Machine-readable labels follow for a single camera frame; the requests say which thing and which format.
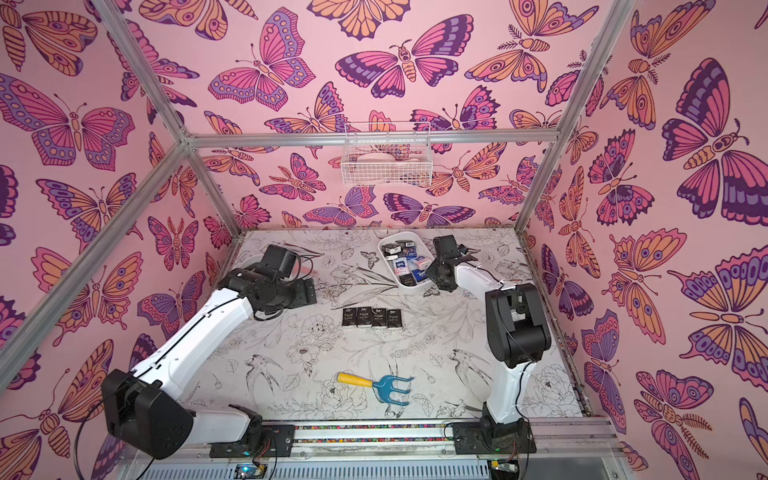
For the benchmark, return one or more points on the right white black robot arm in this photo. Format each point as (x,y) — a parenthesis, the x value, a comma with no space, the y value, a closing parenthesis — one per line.
(517,330)

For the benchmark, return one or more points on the blue tissue pack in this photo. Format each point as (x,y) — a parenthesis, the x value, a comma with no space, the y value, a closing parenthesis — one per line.
(400,266)

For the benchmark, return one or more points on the aluminium mounting rail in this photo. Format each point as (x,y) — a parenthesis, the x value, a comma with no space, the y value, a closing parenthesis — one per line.
(421,440)

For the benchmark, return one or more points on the blue yellow toy rake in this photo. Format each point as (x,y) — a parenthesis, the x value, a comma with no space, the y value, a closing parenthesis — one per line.
(385,389)

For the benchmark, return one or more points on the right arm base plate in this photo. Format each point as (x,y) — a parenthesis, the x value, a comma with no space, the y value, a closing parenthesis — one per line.
(479,438)

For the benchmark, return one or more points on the pink white tissue pack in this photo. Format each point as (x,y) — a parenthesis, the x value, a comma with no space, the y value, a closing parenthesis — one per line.
(420,263)

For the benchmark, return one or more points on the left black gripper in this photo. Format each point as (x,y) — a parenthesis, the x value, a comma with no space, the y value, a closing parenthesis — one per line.
(303,297)

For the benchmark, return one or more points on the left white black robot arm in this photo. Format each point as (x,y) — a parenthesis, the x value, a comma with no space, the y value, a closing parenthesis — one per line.
(143,407)

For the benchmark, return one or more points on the white wire wall basket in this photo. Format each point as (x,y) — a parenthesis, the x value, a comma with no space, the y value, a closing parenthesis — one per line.
(390,153)

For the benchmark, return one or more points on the green circuit board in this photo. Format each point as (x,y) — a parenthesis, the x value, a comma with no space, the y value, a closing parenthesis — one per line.
(249,472)

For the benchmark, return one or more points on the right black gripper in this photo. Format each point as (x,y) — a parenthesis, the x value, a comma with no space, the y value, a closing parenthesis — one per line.
(444,270)

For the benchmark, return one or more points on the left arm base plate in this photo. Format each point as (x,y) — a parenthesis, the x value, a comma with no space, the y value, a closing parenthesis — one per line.
(261,441)

